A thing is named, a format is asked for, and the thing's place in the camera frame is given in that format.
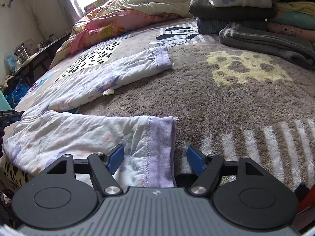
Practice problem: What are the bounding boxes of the red object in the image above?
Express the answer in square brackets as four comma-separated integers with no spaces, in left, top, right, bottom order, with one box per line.
[295,183,315,215]

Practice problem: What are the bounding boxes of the floral pink yellow quilt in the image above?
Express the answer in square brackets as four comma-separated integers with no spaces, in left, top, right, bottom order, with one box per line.
[49,0,205,70]

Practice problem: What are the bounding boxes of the blue plastic bag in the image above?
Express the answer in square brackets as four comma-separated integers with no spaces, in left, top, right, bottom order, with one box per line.
[4,78,32,104]

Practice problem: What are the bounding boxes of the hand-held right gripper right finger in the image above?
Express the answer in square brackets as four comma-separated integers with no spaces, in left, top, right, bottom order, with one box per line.
[186,146,266,197]

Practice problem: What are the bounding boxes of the pink printed folded cloth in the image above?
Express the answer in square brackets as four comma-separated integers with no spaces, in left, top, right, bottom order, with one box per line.
[267,22,315,39]

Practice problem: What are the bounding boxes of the grey folded knit sweater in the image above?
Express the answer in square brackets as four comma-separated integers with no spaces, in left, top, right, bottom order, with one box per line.
[219,24,315,70]

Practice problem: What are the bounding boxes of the folded blue jeans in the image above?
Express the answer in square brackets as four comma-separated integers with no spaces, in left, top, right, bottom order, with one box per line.
[196,17,269,35]

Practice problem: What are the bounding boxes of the colourful flat box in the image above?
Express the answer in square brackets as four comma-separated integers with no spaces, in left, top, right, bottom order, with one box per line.
[84,0,128,13]

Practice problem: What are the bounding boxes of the brown printed fleece blanket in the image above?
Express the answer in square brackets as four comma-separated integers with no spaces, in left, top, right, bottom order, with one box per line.
[15,21,315,202]

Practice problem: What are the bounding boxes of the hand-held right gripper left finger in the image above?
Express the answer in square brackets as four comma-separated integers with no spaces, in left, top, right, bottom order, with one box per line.
[45,145,125,197]

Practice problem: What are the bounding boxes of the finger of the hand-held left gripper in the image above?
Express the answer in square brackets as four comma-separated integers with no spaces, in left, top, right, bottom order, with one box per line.
[0,110,25,126]

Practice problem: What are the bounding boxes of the teal folded cloth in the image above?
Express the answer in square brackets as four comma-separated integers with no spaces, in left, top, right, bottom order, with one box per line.
[268,10,315,30]

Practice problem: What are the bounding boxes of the white floral pajama pants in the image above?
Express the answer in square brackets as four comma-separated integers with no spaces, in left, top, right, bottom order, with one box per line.
[2,45,178,189]

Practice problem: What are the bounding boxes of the dark side table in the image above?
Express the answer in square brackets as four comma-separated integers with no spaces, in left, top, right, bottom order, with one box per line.
[13,31,72,80]

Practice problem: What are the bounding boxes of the light blue packet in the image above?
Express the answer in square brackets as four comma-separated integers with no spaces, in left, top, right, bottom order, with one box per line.
[3,53,18,75]

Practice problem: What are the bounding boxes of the dark grey folded garment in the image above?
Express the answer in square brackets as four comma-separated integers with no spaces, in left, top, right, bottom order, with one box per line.
[189,0,279,19]

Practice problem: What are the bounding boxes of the metal pot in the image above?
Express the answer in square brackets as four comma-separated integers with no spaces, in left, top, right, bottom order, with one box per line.
[14,43,28,63]

